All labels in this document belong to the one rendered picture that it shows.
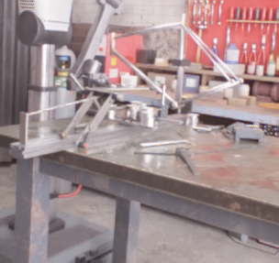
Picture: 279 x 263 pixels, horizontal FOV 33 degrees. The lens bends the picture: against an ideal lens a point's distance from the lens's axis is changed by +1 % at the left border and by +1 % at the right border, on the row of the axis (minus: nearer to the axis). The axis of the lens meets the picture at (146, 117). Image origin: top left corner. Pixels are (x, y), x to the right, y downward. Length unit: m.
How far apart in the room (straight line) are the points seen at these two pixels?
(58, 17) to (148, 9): 2.12
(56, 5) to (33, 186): 0.91
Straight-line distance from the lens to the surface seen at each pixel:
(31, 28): 2.18
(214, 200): 1.14
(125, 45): 3.95
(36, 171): 1.61
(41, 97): 2.23
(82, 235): 2.37
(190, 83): 3.79
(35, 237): 1.69
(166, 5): 4.15
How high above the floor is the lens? 1.22
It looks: 9 degrees down
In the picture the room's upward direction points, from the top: 4 degrees clockwise
